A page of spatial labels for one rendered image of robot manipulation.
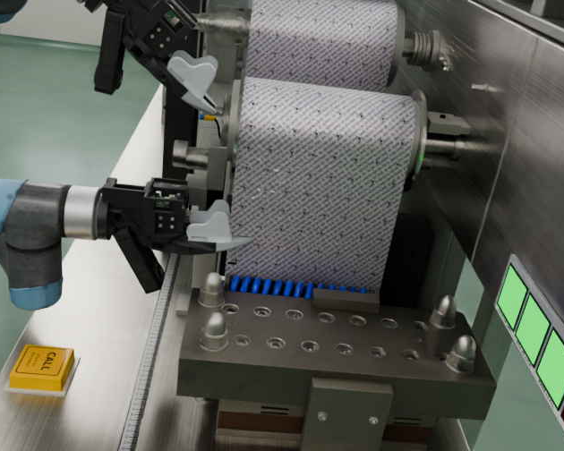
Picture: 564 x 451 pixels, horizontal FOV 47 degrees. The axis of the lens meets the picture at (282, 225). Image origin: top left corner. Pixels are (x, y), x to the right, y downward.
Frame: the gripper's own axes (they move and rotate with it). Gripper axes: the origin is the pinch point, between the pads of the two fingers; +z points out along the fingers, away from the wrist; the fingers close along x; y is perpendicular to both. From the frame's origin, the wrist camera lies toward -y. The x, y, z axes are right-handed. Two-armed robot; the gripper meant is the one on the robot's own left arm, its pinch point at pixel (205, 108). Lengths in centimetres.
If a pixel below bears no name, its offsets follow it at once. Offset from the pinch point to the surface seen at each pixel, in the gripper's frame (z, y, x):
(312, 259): 26.0, -3.6, -4.8
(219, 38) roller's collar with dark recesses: -3.3, 4.0, 23.7
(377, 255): 32.1, 3.7, -4.7
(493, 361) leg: 72, 2, 9
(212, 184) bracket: 9.3, -8.4, 2.5
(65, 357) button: 9.7, -36.7, -13.4
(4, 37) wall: -99, -240, 551
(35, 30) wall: -82, -214, 551
